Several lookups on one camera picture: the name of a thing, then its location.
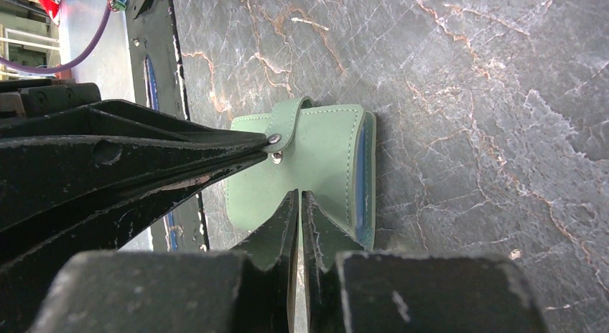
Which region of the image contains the green card holder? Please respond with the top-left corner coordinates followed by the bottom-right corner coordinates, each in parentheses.
top-left (225, 96), bottom-right (377, 249)

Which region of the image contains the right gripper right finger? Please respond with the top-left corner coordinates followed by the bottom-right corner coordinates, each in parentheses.
top-left (301, 191), bottom-right (547, 332)

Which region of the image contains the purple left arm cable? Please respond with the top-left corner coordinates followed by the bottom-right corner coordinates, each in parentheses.
top-left (0, 0), bottom-right (115, 76)

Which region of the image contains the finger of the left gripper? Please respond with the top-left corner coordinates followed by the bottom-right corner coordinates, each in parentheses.
top-left (1, 100), bottom-right (267, 151)
top-left (1, 133), bottom-right (266, 332)

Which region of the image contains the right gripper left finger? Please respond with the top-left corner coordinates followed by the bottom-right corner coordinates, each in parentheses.
top-left (31, 190), bottom-right (300, 332)

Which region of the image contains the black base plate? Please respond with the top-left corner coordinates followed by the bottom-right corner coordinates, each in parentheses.
top-left (125, 0), bottom-right (209, 251)

